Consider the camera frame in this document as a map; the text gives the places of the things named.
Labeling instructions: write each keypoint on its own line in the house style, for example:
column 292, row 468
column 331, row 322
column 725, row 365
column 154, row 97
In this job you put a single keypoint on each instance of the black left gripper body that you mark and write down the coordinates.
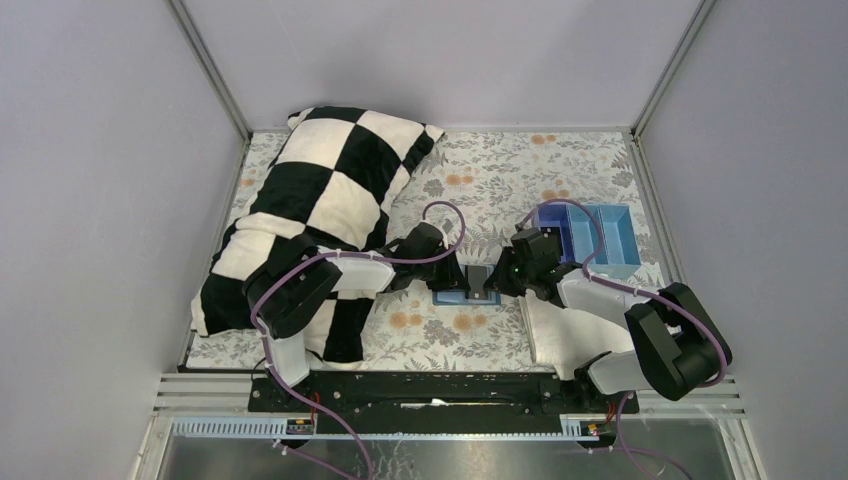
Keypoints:
column 448, row 273

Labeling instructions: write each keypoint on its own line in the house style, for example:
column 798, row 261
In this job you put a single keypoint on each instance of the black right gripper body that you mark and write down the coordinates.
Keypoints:
column 502, row 276

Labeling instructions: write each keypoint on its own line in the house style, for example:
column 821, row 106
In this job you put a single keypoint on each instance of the black credit card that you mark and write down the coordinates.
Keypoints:
column 476, row 276

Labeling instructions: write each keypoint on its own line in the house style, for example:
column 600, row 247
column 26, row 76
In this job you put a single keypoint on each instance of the blue card holder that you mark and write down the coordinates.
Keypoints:
column 458, row 298

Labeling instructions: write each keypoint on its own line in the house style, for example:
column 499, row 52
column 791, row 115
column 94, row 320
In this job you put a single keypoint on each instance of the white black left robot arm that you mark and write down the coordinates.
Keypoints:
column 301, row 281

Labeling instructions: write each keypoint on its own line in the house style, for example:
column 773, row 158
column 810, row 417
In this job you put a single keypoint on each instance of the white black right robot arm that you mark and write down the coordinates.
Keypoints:
column 676, row 345

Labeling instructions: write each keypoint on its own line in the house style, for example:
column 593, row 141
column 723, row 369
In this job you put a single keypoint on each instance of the white folded towel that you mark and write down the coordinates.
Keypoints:
column 565, row 339

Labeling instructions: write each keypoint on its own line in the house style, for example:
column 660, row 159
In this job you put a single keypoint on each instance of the floral table cloth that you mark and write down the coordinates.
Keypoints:
column 493, row 179

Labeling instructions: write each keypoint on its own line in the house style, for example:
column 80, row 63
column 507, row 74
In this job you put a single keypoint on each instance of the blue three-compartment tray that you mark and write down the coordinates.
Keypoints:
column 608, row 225

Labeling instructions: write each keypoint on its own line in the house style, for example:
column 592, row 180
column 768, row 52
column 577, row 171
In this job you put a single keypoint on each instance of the black white checkered pillow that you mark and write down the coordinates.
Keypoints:
column 334, row 179

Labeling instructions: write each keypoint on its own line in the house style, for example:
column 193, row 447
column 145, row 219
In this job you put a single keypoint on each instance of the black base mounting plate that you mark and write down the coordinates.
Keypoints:
column 433, row 403

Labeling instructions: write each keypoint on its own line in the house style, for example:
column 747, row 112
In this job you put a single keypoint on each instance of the aluminium frame rail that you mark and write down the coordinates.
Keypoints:
column 202, row 429

